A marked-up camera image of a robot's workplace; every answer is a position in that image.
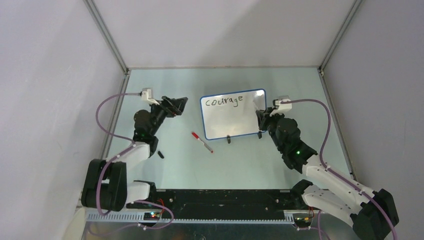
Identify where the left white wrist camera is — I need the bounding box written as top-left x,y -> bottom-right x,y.
140,88 -> 161,106

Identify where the red whiteboard marker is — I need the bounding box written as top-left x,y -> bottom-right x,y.
191,131 -> 214,154

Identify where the blue framed whiteboard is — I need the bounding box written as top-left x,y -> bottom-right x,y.
199,88 -> 267,141

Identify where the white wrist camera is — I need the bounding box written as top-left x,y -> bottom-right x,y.
140,88 -> 161,106
269,96 -> 293,117

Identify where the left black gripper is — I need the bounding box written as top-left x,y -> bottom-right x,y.
147,96 -> 187,136

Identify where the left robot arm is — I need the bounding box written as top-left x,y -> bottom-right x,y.
81,96 -> 188,216

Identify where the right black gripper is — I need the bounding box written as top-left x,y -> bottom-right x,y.
257,107 -> 285,152

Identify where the aluminium frame rail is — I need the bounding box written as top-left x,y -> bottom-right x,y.
76,188 -> 379,225

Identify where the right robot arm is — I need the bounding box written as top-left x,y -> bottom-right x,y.
256,107 -> 400,240

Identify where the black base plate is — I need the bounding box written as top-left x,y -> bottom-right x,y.
125,188 -> 324,221

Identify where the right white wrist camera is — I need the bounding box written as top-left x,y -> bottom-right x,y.
269,96 -> 293,117

